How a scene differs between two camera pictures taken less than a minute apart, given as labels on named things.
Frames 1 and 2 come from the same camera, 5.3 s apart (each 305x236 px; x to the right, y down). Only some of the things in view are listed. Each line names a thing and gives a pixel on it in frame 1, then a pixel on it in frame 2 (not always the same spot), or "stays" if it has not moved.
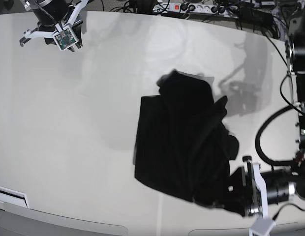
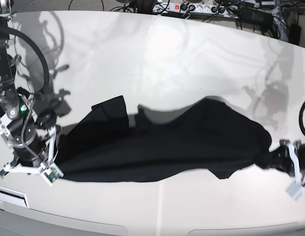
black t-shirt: (181, 144) to (108, 145)
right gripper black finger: (238, 205) to (287, 168)
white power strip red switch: (223, 10) stays
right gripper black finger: (237, 183) to (283, 152)
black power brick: (254, 16) stays
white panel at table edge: (11, 196) stays
